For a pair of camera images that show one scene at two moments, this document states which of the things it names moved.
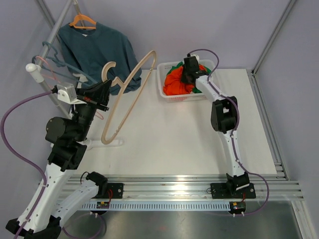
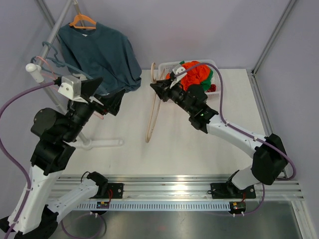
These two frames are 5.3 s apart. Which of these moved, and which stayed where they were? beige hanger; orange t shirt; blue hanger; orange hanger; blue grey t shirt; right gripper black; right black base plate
Moved: beige hanger; orange t shirt; right gripper black; blue hanger
Stayed: orange hanger; blue grey t shirt; right black base plate
